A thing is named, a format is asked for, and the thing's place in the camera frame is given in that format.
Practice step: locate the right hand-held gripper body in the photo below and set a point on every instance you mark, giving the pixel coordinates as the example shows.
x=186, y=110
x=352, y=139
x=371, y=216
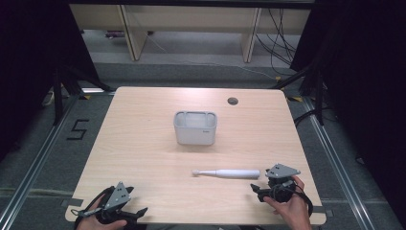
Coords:
x=281, y=180

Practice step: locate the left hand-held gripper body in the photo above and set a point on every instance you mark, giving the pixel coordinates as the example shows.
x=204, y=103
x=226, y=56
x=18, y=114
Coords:
x=117, y=197

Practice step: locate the white electric toothbrush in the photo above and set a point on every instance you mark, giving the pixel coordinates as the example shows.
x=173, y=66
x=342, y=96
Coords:
x=233, y=173

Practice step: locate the grey plastic holder box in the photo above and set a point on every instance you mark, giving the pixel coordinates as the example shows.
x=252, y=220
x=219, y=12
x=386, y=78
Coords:
x=195, y=129

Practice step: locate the person's right hand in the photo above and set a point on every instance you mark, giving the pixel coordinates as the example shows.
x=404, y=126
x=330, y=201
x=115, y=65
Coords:
x=293, y=211

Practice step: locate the person's left hand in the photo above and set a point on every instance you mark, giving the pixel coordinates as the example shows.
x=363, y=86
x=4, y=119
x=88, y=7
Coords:
x=95, y=223

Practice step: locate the yellow black hazard tape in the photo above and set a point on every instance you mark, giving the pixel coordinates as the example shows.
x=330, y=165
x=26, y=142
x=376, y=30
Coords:
x=279, y=81
x=295, y=99

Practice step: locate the black metal stand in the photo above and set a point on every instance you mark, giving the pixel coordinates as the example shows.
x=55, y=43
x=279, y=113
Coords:
x=319, y=96
x=58, y=96

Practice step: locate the black curtain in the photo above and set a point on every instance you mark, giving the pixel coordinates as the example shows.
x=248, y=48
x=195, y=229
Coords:
x=360, y=80
x=28, y=64

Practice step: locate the aluminium floor rail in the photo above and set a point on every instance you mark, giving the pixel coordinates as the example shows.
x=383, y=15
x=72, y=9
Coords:
x=338, y=166
x=35, y=163

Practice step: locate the light wooden desk frame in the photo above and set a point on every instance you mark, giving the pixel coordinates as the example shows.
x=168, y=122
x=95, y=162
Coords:
x=137, y=35

